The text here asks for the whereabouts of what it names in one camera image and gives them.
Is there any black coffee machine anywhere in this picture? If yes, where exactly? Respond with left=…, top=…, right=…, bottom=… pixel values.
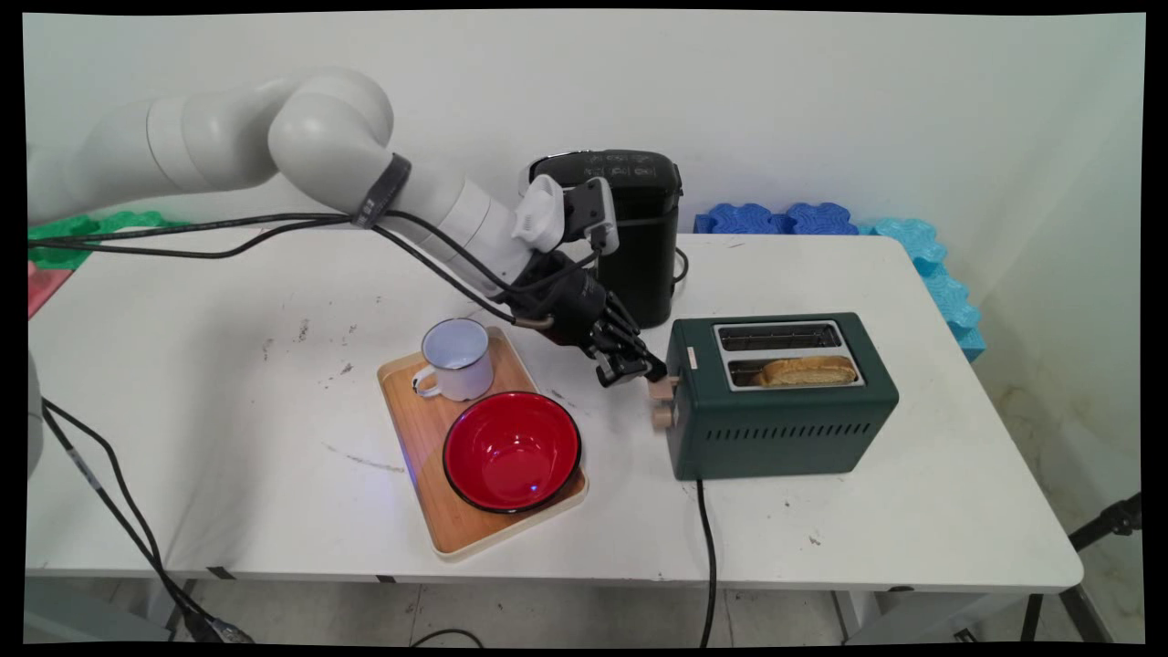
left=526, top=149, right=685, bottom=330

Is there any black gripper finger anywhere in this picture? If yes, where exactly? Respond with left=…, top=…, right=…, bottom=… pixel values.
left=604, top=292, right=669, bottom=382
left=591, top=330, right=654, bottom=390

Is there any red bowl, black rim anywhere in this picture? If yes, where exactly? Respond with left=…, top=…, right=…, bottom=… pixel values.
left=443, top=391, right=585, bottom=516

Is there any wooden serving tray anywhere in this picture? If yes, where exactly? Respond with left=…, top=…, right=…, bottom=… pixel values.
left=377, top=326, right=590, bottom=561

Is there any black toaster power cable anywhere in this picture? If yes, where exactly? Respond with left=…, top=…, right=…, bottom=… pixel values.
left=695, top=478, right=720, bottom=649

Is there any black velcro arm strap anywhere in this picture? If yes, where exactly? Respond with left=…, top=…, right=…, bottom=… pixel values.
left=350, top=152, right=413, bottom=230

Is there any black gripper cable, grey plug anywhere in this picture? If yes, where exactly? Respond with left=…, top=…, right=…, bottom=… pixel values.
left=27, top=223, right=556, bottom=329

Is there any white enamel mug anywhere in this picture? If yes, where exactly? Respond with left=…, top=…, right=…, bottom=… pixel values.
left=412, top=317, right=497, bottom=403

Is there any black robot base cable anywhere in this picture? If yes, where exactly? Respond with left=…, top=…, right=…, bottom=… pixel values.
left=40, top=398, right=258, bottom=645

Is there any black tripod leg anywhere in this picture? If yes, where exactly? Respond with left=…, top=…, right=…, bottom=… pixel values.
left=1019, top=493, right=1144, bottom=644

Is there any black floor cable loop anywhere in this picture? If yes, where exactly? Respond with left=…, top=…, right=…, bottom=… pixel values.
left=409, top=628, right=486, bottom=650

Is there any dark blue foam mat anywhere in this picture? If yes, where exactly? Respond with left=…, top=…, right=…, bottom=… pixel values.
left=783, top=203, right=861, bottom=237
left=693, top=203, right=787, bottom=236

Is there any dark green toaster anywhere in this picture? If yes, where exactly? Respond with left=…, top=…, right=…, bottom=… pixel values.
left=664, top=312, right=901, bottom=482

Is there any light blue foam mat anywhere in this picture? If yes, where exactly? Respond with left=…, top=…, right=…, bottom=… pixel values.
left=856, top=217, right=988, bottom=364

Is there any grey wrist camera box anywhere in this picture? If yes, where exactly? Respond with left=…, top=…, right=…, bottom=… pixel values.
left=511, top=173, right=622, bottom=257

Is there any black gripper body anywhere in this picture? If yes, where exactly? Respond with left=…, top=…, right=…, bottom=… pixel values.
left=505, top=250, right=641, bottom=368

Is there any toasted bread slice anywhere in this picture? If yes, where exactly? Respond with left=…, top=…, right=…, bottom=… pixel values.
left=750, top=356, right=860, bottom=388

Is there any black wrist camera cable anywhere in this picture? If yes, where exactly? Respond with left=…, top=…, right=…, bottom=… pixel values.
left=27, top=212, right=605, bottom=295

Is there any red foam mat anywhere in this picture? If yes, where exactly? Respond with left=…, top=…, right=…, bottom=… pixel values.
left=27, top=262, right=76, bottom=320

